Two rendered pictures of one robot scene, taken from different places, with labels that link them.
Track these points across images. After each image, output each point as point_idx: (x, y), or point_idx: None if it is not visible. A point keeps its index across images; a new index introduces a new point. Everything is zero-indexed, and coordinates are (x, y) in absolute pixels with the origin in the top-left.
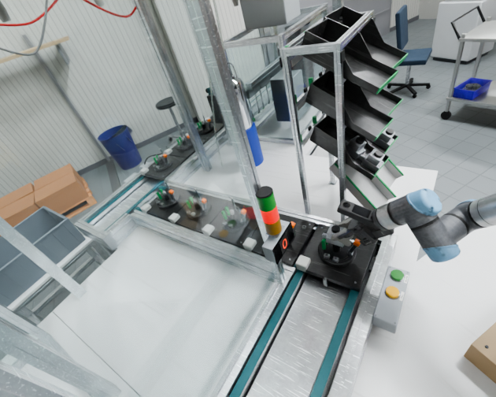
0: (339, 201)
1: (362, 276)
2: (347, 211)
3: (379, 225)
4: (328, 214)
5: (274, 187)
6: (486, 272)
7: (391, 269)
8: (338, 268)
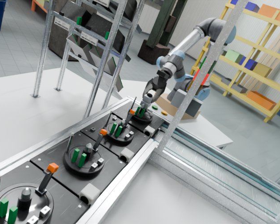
0: (65, 104)
1: (157, 116)
2: (166, 74)
3: (172, 75)
4: (78, 114)
5: None
6: (138, 97)
7: (150, 107)
8: (152, 120)
